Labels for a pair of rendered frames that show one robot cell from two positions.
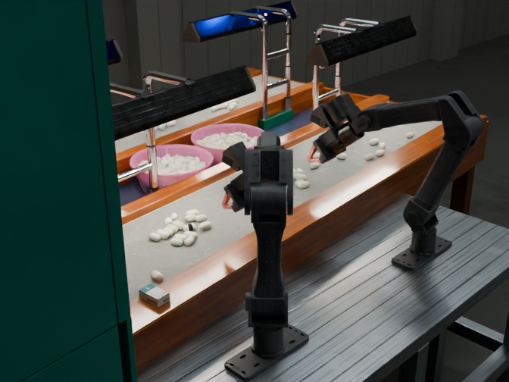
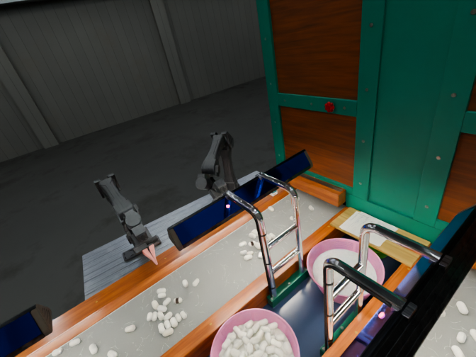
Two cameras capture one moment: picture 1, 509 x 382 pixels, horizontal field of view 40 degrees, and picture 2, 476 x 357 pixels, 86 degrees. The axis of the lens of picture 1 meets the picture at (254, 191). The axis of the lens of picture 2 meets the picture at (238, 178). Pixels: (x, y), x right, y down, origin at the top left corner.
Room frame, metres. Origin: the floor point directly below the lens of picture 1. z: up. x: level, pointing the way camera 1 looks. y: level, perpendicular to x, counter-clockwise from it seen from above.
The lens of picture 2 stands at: (2.44, 0.46, 1.59)
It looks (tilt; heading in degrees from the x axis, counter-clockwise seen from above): 31 degrees down; 200
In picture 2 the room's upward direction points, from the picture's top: 12 degrees counter-clockwise
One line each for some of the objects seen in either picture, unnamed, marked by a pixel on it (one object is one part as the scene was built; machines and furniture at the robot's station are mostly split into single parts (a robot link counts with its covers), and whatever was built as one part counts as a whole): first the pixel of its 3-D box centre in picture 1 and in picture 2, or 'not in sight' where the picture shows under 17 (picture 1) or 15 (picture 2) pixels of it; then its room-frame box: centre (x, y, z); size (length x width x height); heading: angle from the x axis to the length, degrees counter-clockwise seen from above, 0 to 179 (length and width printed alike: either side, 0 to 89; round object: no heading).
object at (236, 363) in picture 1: (267, 337); not in sight; (1.22, -0.03, 0.71); 0.20 x 0.07 x 0.08; 135
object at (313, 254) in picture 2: not in sight; (343, 272); (1.75, 0.55, 0.72); 0.27 x 0.27 x 0.10
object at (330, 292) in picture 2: not in sight; (373, 314); (2.01, 0.59, 0.90); 0.20 x 0.19 x 0.45; 141
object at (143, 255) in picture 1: (287, 180); (163, 314); (2.00, -0.10, 0.73); 1.81 x 0.30 x 0.02; 141
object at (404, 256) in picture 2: not in sight; (375, 232); (1.58, 0.68, 0.77); 0.33 x 0.15 x 0.01; 51
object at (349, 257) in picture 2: not in sight; (343, 274); (1.75, 0.55, 0.71); 0.22 x 0.22 x 0.06
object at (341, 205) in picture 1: (343, 216); (150, 288); (1.87, -0.26, 0.67); 1.81 x 0.12 x 0.19; 141
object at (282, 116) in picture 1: (260, 66); not in sight; (2.76, -0.03, 0.90); 0.20 x 0.19 x 0.45; 141
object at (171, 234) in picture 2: (167, 102); (248, 190); (1.70, 0.22, 1.08); 0.62 x 0.08 x 0.07; 141
